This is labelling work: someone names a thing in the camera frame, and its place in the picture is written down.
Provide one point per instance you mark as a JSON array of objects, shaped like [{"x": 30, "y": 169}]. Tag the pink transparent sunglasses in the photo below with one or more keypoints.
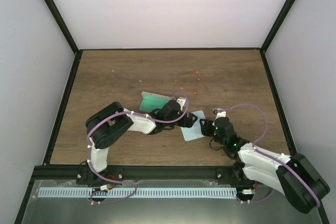
[{"x": 188, "y": 81}]

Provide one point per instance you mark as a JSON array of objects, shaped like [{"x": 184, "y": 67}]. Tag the grey glasses case green inside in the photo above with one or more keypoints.
[{"x": 151, "y": 101}]

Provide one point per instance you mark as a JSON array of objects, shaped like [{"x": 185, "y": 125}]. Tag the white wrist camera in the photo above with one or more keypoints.
[
  {"x": 219, "y": 113},
  {"x": 181, "y": 101}
]

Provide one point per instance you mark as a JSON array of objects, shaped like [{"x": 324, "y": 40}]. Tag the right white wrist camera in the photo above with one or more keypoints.
[{"x": 219, "y": 113}]

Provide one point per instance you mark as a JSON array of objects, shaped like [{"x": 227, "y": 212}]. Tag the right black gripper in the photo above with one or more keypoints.
[{"x": 205, "y": 129}]

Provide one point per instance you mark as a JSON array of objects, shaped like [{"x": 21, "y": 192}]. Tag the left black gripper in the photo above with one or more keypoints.
[{"x": 189, "y": 122}]

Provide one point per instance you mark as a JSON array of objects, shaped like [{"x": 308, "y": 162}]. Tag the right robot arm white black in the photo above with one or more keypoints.
[{"x": 293, "y": 176}]

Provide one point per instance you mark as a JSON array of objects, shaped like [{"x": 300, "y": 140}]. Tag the light blue cleaning cloth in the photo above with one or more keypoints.
[{"x": 193, "y": 133}]

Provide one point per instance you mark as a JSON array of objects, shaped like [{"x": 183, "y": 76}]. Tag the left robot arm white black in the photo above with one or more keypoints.
[{"x": 106, "y": 126}]

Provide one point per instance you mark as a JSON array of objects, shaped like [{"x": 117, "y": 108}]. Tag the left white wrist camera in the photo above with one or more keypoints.
[{"x": 181, "y": 101}]

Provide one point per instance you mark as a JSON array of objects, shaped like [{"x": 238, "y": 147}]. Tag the light blue slotted cable duct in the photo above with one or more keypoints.
[{"x": 116, "y": 193}]

